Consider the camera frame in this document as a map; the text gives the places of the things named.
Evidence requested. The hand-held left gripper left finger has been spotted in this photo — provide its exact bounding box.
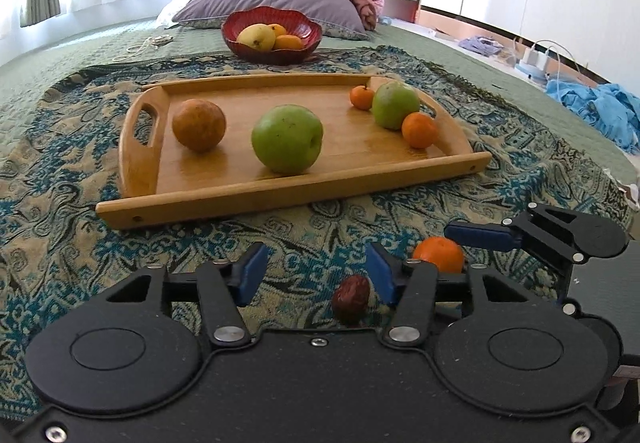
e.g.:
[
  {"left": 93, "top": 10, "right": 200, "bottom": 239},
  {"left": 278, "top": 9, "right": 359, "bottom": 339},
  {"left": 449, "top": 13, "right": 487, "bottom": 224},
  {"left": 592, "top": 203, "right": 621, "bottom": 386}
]
[{"left": 102, "top": 243, "right": 269, "bottom": 350}]

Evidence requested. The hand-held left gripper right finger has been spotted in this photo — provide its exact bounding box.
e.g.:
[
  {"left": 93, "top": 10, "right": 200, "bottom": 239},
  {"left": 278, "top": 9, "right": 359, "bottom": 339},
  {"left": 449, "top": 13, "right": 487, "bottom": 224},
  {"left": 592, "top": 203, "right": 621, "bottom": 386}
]
[{"left": 366, "top": 242, "right": 538, "bottom": 350}]

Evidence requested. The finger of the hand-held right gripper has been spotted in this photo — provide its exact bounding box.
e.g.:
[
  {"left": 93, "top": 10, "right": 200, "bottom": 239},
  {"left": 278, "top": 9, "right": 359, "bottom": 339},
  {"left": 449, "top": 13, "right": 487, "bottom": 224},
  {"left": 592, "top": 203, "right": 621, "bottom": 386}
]
[{"left": 444, "top": 203, "right": 589, "bottom": 265}]

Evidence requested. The red date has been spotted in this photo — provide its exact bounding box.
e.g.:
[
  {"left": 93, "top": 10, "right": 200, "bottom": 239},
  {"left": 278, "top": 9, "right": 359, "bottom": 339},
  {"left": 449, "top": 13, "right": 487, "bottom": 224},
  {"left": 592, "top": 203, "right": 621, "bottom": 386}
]
[{"left": 331, "top": 274, "right": 372, "bottom": 325}]

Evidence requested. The tangerine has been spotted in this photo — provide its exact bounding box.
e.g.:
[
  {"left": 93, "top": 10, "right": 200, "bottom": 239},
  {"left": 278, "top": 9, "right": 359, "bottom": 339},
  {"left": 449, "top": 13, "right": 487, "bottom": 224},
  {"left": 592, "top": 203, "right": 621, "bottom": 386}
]
[
  {"left": 412, "top": 236, "right": 466, "bottom": 275},
  {"left": 349, "top": 84, "right": 376, "bottom": 111},
  {"left": 401, "top": 112, "right": 439, "bottom": 149}
]

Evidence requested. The wooden tray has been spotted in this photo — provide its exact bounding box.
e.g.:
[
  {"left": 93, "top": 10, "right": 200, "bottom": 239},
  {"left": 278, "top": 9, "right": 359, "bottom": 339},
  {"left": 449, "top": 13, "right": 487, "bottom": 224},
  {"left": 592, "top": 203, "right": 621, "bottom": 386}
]
[{"left": 95, "top": 73, "right": 493, "bottom": 230}]

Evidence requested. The large green apple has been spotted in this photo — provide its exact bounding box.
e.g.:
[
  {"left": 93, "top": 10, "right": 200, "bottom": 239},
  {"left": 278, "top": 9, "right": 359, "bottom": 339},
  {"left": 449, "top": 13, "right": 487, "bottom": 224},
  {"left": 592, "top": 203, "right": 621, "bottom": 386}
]
[{"left": 251, "top": 104, "right": 324, "bottom": 175}]

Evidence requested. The small green apple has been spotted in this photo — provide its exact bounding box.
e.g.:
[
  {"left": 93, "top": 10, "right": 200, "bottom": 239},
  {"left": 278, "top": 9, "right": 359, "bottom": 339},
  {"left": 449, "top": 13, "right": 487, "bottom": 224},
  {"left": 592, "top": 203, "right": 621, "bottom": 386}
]
[{"left": 371, "top": 80, "right": 422, "bottom": 131}]

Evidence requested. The large orange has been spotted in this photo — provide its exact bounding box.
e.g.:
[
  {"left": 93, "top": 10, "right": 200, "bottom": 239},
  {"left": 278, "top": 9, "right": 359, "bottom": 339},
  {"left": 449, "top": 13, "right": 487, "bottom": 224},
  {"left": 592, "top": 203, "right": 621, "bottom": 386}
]
[{"left": 171, "top": 99, "right": 227, "bottom": 154}]

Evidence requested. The bright blue cloth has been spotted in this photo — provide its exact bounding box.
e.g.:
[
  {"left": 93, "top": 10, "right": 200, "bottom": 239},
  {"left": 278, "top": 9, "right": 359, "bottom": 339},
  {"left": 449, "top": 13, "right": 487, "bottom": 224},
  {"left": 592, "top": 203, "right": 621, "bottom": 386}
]
[{"left": 545, "top": 80, "right": 640, "bottom": 155}]

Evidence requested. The white power adapter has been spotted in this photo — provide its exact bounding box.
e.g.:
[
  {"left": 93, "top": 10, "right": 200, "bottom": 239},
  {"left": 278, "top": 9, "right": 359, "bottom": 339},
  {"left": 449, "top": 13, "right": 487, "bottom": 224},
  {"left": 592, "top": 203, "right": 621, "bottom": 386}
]
[{"left": 515, "top": 40, "right": 586, "bottom": 76}]

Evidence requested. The pale blue cloth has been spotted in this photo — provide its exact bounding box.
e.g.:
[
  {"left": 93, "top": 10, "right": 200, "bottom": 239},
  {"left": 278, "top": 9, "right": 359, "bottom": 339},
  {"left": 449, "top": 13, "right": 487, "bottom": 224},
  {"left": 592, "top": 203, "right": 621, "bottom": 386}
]
[{"left": 457, "top": 36, "right": 507, "bottom": 57}]

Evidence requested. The paisley patterned blanket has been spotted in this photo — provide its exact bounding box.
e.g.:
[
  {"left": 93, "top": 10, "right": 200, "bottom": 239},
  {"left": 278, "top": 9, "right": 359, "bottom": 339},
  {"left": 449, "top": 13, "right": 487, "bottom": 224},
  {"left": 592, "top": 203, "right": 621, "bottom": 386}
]
[{"left": 0, "top": 46, "right": 633, "bottom": 424}]

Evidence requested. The yellow mango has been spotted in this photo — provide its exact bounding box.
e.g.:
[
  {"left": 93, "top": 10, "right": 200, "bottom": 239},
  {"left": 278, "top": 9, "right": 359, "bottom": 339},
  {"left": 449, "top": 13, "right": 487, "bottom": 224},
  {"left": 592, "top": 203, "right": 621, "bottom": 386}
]
[{"left": 236, "top": 23, "right": 277, "bottom": 52}]

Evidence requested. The brown wooden furniture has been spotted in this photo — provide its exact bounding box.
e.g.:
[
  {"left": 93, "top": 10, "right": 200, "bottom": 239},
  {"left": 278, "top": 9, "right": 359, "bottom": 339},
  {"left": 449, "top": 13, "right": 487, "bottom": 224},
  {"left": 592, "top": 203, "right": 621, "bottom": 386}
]
[{"left": 382, "top": 0, "right": 419, "bottom": 22}]

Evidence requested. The red bowl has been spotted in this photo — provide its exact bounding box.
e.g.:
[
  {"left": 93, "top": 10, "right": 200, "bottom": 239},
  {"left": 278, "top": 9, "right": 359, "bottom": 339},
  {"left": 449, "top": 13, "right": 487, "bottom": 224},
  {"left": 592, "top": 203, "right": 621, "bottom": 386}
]
[{"left": 221, "top": 6, "right": 323, "bottom": 65}]

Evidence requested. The white pillow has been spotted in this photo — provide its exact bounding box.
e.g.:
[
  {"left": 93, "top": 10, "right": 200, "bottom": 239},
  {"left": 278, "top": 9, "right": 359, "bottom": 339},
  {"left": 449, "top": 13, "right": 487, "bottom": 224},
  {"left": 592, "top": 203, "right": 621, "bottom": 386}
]
[{"left": 156, "top": 0, "right": 203, "bottom": 29}]

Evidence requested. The white cable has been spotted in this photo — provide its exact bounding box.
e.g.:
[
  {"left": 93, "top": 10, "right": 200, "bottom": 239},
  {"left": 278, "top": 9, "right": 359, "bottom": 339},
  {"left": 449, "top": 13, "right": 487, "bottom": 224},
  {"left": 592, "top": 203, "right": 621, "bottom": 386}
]
[{"left": 112, "top": 35, "right": 174, "bottom": 64}]

